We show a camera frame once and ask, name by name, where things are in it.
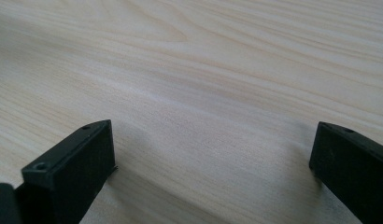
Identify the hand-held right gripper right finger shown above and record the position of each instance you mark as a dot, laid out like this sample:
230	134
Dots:
354	168

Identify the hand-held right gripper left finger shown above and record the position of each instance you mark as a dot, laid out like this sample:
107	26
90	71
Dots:
71	174

